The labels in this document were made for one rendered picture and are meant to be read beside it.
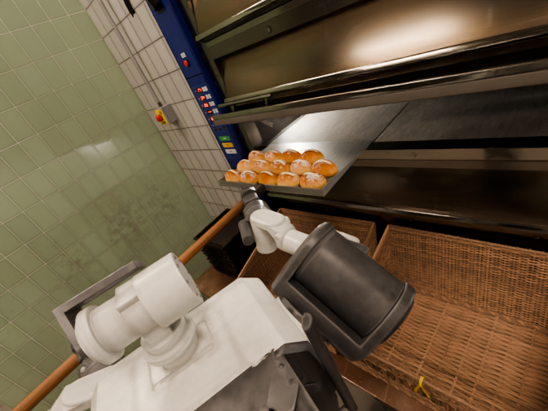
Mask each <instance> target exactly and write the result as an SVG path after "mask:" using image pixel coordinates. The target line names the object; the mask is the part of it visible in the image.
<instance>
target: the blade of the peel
mask: <svg viewBox="0 0 548 411"><path fill-rule="evenodd" d="M372 141H373V139H360V140H343V141H327V142H310V143H294V144H270V145H269V146H267V147H266V148H265V149H264V150H262V151H261V152H262V153H263V154H264V155H265V154H266V152H268V151H269V150H272V149H274V150H277V151H279V152H281V153H283V152H284V151H285V150H287V149H295V150H297V151H299V152H300V153H301V154H302V153H303V152H304V151H305V150H307V149H309V148H313V149H316V150H319V151H321V152H322V153H323V155H324V157H325V158H324V159H325V160H329V161H332V162H333V163H334V164H335V165H336V166H337V167H338V173H337V174H336V175H335V176H333V177H329V178H326V181H327V184H326V185H325V186H324V187H323V188H322V189H320V188H302V187H301V186H299V187H291V186H281V185H278V184H277V185H271V184H264V187H265V188H266V191H273V192H287V193H295V194H303V195H311V196H319V197H324V196H325V195H326V194H327V193H328V191H329V190H330V189H331V188H332V187H333V186H334V185H335V184H336V183H337V182H338V180H339V179H340V178H341V177H342V176H343V174H344V173H345V172H346V171H347V170H348V168H349V167H350V166H351V165H352V164H353V162H354V161H355V160H356V159H357V158H358V157H359V155H360V154H361V153H362V152H363V151H364V150H365V149H366V148H367V147H368V146H369V144H370V143H371V142H372ZM219 183H220V185H221V186H225V187H234V188H244V187H246V186H250V187H253V186H254V185H255V184H256V183H242V182H232V181H226V179H225V176H224V177H223V178H221V179H220V180H219Z"/></svg>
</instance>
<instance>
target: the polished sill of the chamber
mask: <svg viewBox="0 0 548 411"><path fill-rule="evenodd" d="M357 159H378V160H490V161H548V136H530V137H507V138H484V139H439V140H416V141H394V142H371V143H370V144H369V146H368V147H367V148H366V149H365V150H364V151H363V152H362V153H361V154H360V155H359V157H358V158H357Z"/></svg>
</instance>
